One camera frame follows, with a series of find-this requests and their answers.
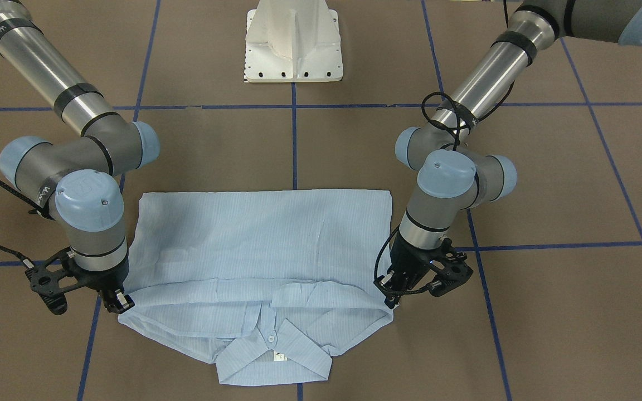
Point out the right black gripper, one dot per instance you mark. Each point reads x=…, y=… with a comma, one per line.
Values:
x=101, y=280

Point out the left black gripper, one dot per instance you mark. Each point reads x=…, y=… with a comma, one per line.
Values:
x=408, y=258

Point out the light blue button-up shirt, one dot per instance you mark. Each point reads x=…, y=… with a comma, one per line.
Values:
x=267, y=286

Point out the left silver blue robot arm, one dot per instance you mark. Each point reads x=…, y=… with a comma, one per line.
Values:
x=450, y=177

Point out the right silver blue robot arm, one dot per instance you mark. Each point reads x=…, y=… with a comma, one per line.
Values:
x=73, y=184

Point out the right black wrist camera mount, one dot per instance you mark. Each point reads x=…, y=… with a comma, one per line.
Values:
x=52, y=279

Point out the white camera mast base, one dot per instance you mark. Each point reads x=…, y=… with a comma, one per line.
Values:
x=293, y=42

